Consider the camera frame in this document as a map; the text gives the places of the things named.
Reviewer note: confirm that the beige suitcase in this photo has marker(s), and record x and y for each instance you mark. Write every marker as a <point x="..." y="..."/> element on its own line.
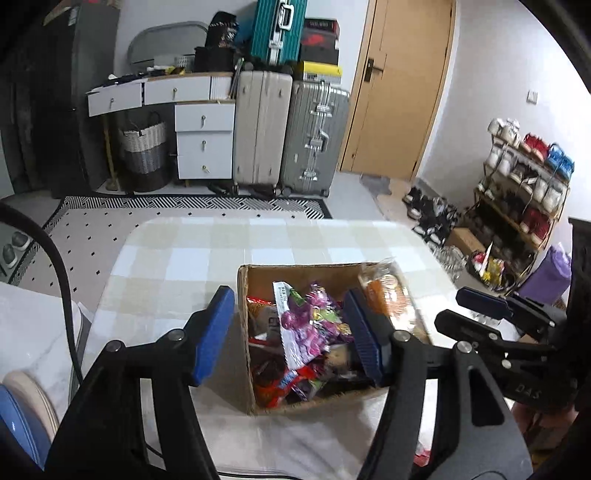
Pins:
<point x="262" y="105"/>

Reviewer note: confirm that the white drawer desk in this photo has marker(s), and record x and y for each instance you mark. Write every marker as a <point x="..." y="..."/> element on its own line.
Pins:
<point x="203" y="117"/>

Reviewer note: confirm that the white red noodle snack bag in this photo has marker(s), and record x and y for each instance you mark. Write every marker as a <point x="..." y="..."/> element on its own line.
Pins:
<point x="264" y="322"/>

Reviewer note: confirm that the beige plate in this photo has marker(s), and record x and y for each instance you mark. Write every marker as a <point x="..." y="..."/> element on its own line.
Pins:
<point x="28" y="392"/>

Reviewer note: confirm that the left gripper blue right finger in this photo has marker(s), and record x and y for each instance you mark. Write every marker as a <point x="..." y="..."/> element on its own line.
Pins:
<point x="372" y="334"/>

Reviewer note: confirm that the teal suitcase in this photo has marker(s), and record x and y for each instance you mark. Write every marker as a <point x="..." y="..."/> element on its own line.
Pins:
<point x="277" y="28"/>

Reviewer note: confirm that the purple grape candy bag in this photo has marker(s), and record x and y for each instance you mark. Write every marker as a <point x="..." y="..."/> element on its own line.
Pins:
<point x="309" y="324"/>

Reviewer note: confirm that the dotted floor rug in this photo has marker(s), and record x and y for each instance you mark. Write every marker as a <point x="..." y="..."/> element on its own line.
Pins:
<point x="90" y="231"/>

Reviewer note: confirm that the grey oval mirror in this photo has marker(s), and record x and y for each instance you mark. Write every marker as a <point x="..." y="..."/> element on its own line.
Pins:
<point x="166" y="45"/>

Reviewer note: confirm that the black bag on desk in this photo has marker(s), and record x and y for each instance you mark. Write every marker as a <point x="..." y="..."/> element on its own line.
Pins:
<point x="218" y="52"/>

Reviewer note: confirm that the silver grey suitcase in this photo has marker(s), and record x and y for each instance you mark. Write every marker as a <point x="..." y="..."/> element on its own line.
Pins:
<point x="316" y="125"/>

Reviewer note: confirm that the dark grey refrigerator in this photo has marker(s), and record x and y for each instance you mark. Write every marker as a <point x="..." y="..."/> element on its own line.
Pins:
<point x="61" y="62"/>

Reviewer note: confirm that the woven laundry basket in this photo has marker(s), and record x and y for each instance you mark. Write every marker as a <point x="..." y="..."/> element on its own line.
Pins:
<point x="145" y="156"/>

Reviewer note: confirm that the shoe rack with shoes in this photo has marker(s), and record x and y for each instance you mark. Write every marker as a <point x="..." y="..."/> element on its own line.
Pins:
<point x="517" y="202"/>

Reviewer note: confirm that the checked table cloth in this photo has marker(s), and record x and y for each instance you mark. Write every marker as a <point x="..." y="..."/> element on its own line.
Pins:
<point x="169" y="268"/>

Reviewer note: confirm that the orange egg cake packet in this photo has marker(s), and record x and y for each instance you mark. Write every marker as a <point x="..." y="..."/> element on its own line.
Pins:
<point x="387" y="293"/>

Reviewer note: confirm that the stacked black shoe boxes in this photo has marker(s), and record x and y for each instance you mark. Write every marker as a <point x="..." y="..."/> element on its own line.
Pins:
<point x="320" y="41"/>

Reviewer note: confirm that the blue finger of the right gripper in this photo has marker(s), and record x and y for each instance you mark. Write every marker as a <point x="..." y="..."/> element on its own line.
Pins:
<point x="461" y="328"/>
<point x="489" y="305"/>

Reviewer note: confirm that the brown SF cardboard box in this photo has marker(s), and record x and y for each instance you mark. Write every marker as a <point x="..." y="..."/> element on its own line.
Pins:
<point x="349" y="380"/>

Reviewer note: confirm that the stacked blue bowls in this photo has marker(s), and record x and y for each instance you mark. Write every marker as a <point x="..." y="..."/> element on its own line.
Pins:
<point x="25" y="426"/>

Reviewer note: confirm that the yellow black box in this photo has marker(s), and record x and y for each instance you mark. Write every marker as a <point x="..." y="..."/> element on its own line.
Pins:
<point x="318" y="72"/>

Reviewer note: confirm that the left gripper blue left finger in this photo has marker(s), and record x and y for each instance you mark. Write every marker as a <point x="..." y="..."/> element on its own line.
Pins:
<point x="207" y="330"/>

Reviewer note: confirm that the red chocolate pie packet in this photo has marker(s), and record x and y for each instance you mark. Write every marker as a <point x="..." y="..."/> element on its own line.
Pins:
<point x="275" y="385"/>

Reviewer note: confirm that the wooden door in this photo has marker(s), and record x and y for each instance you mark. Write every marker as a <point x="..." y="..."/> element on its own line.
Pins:
<point x="398" y="86"/>

